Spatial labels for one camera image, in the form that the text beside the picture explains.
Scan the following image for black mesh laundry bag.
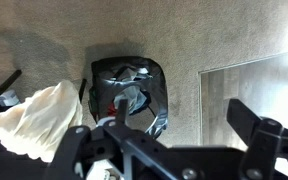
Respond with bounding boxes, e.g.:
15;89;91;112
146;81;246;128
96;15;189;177
88;56;168;138

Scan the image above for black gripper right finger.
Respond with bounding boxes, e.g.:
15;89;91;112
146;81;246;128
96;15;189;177
226;99;288;180

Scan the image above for beige clothing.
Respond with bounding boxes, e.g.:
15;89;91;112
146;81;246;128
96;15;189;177
0;80;83;163

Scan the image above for clothes inside laundry bag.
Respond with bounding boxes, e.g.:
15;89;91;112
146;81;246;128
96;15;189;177
108;67;151;116

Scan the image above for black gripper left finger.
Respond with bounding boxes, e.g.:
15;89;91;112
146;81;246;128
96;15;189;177
55;100;128;180

